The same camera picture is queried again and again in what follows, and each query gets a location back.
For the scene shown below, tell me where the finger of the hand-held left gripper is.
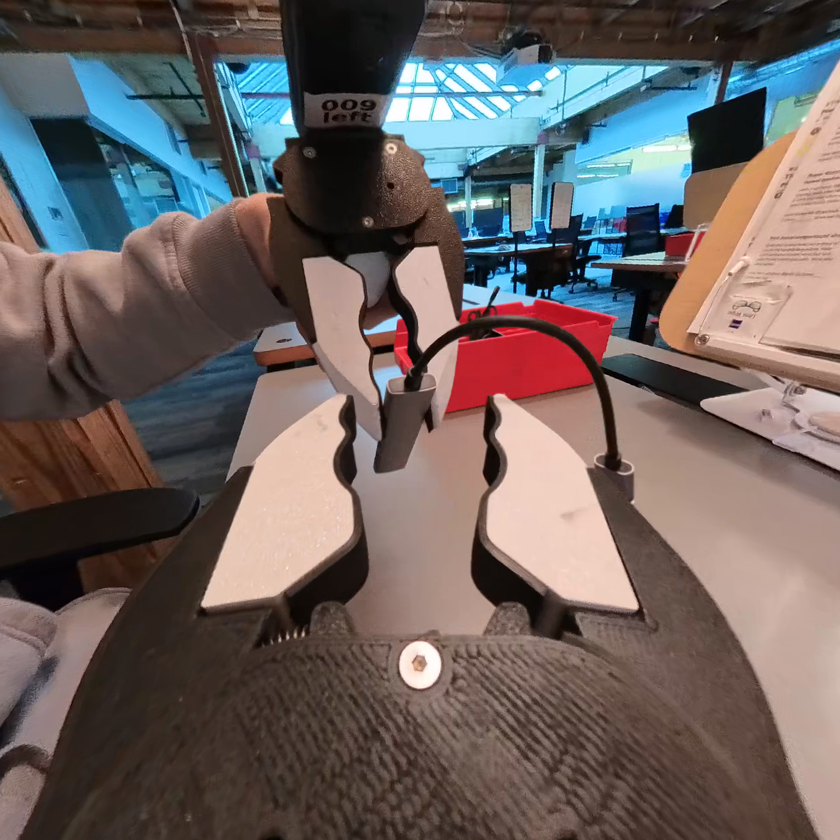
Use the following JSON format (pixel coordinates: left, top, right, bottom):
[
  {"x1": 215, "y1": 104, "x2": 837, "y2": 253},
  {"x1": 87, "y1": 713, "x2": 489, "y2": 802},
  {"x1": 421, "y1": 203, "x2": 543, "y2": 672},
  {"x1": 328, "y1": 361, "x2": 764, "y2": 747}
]
[
  {"x1": 302, "y1": 256, "x2": 385, "y2": 442},
  {"x1": 392, "y1": 244, "x2": 462, "y2": 434}
]

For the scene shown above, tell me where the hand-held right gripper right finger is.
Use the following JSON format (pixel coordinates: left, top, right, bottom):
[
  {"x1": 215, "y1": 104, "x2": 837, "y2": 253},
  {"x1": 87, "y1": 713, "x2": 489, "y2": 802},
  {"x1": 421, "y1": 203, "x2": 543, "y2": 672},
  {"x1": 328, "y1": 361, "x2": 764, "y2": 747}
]
[{"x1": 471, "y1": 394, "x2": 640, "y2": 639}]

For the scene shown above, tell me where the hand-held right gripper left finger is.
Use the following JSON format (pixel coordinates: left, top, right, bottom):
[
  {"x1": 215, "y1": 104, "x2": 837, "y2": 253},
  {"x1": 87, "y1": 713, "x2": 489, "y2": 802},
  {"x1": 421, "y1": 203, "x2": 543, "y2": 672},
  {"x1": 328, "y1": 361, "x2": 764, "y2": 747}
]
[{"x1": 200, "y1": 394, "x2": 370, "y2": 643}]

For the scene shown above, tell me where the black cable bundle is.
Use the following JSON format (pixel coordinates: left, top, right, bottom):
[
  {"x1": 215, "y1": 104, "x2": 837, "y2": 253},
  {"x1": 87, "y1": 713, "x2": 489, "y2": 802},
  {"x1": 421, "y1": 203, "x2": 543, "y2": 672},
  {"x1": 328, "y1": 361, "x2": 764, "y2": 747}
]
[{"x1": 467, "y1": 285, "x2": 504, "y2": 342}]

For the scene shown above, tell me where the black USB hub cable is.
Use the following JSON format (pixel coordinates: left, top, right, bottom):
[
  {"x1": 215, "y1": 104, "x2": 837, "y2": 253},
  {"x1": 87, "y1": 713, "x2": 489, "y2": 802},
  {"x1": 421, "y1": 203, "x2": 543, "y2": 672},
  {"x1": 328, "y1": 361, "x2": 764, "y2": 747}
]
[{"x1": 403, "y1": 316, "x2": 636, "y2": 504}]

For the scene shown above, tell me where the brown wooden desk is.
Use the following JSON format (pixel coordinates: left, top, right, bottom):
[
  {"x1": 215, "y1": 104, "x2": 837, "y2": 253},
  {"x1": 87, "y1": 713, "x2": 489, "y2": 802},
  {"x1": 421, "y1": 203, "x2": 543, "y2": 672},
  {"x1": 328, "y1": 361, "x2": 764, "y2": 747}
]
[{"x1": 591, "y1": 252, "x2": 687, "y2": 329}]

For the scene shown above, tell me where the black office chair armrest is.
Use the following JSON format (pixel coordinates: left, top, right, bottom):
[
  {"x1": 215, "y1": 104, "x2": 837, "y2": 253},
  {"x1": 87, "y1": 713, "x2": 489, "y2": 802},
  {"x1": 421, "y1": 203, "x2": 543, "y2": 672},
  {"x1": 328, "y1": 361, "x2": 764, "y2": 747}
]
[{"x1": 0, "y1": 487, "x2": 201, "y2": 595}]

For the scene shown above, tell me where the ceiling projector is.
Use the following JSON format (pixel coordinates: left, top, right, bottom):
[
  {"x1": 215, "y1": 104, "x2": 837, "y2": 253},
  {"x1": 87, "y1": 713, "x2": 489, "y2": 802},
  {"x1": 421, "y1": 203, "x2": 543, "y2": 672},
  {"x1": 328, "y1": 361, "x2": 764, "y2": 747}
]
[{"x1": 499, "y1": 42, "x2": 556, "y2": 74}]

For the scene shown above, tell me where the black office chair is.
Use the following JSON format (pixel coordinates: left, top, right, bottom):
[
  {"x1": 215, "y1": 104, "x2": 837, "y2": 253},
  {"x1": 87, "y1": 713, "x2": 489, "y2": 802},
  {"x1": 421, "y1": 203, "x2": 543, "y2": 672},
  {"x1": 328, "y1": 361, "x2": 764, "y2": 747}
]
[{"x1": 622, "y1": 203, "x2": 662, "y2": 258}]

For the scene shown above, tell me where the person's grey sweatshirt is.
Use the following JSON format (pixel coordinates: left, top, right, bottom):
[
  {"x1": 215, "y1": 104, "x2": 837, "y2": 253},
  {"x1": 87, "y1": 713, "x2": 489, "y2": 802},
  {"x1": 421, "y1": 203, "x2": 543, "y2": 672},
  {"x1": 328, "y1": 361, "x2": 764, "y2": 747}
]
[{"x1": 0, "y1": 586, "x2": 132, "y2": 840}]

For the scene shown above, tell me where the black monitor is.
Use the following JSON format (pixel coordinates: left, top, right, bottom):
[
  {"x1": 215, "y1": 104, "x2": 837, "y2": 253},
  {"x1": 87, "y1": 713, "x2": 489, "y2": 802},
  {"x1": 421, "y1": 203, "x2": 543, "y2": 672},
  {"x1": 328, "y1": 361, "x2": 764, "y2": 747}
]
[{"x1": 687, "y1": 87, "x2": 767, "y2": 175}]

